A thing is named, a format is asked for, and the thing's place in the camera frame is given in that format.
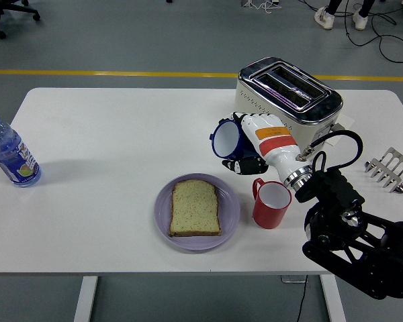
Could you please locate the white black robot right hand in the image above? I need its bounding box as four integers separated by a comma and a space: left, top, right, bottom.
218, 111, 310, 184

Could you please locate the blue enamel cup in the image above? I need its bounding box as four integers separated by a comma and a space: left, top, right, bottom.
210, 119, 259, 160

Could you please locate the red enamel cup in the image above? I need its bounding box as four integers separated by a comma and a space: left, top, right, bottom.
252, 177, 293, 230

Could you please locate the slice of toast bread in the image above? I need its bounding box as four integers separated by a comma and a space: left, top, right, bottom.
168, 179, 222, 237

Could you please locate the cream and chrome toaster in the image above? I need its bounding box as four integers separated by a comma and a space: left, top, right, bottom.
235, 56, 345, 152

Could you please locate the purple round plate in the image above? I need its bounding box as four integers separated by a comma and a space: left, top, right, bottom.
154, 172, 240, 252

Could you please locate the metal toast rack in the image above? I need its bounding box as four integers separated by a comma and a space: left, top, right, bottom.
364, 146, 403, 195

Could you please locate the person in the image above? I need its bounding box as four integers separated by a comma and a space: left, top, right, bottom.
314, 0, 377, 30

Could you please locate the white table leg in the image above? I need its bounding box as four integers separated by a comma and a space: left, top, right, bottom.
319, 274, 347, 322
73, 276, 99, 322

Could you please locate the blue capped water bottle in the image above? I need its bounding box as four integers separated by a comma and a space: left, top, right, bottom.
0, 111, 42, 189

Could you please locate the black office chair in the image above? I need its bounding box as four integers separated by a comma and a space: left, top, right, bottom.
0, 0, 41, 40

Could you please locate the black floor cable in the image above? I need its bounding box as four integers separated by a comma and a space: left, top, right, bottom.
343, 0, 403, 64

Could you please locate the white wire stand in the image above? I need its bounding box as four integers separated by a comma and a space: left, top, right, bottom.
240, 0, 281, 14

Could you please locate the grey under-table bracket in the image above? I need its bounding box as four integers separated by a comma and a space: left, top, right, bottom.
280, 274, 308, 284

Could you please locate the thin black hanging cable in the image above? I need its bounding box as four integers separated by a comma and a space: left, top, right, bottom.
294, 274, 309, 322

